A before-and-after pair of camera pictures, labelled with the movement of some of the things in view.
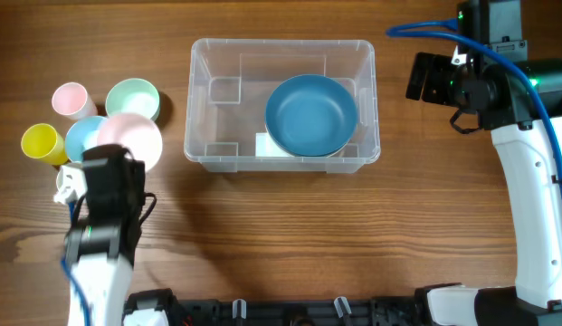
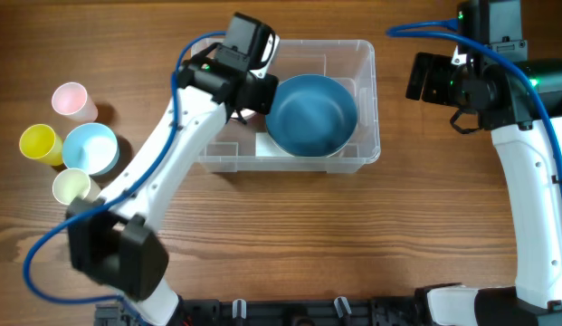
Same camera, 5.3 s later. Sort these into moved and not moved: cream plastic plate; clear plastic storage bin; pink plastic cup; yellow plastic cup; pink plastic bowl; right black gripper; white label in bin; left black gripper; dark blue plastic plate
Moved: pink plastic bowl; left black gripper; cream plastic plate
Not moved: clear plastic storage bin; dark blue plastic plate; pink plastic cup; right black gripper; white label in bin; yellow plastic cup
